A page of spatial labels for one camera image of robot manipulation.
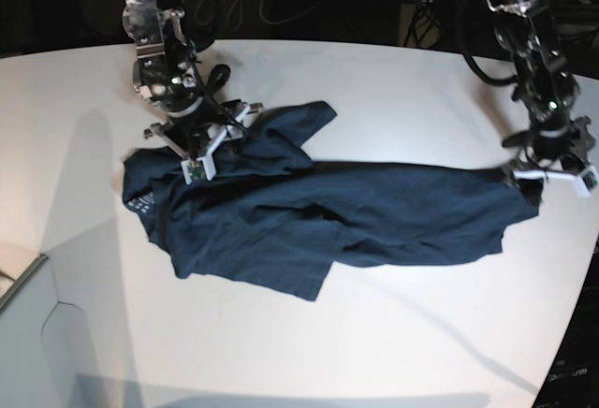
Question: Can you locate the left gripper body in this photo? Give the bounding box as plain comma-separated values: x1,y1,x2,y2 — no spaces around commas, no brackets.
502,116,598,197

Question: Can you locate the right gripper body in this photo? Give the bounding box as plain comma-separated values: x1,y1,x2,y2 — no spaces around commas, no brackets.
143,100,262,184

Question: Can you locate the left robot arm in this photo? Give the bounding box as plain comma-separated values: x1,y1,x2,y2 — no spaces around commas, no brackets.
455,0,598,197

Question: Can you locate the white adjacent table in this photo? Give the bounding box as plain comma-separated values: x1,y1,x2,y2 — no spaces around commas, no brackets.
1,242,87,407

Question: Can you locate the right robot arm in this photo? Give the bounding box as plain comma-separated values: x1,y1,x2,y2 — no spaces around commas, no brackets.
122,0,264,183

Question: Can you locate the dark blue t-shirt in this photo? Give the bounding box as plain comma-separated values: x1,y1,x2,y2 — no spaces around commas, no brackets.
122,101,539,301

